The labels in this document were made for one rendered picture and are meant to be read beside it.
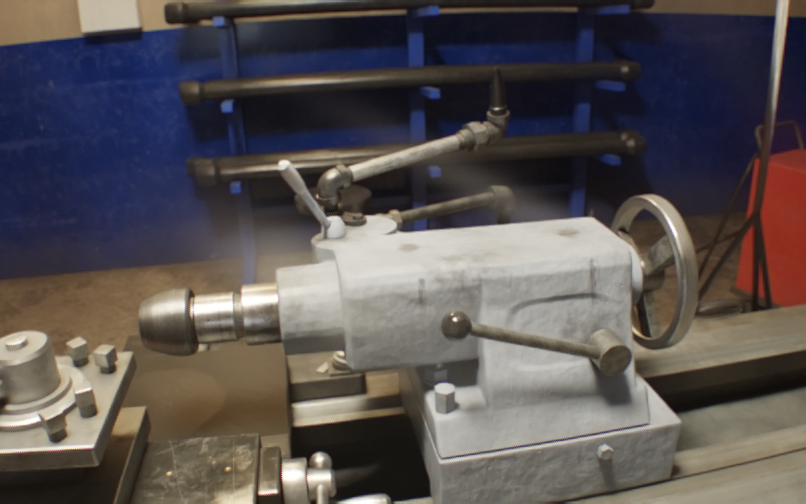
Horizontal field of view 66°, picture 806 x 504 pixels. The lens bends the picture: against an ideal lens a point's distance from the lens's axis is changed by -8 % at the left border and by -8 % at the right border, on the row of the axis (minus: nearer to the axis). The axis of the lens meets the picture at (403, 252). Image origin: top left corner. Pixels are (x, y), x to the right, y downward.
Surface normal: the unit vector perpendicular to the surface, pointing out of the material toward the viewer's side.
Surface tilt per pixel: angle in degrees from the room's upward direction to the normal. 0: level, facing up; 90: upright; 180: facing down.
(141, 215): 90
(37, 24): 90
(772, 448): 0
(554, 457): 90
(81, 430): 0
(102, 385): 0
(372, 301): 86
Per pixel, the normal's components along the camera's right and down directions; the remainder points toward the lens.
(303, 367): -0.03, -0.93
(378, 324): 0.18, 0.29
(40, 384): 0.78, 0.21
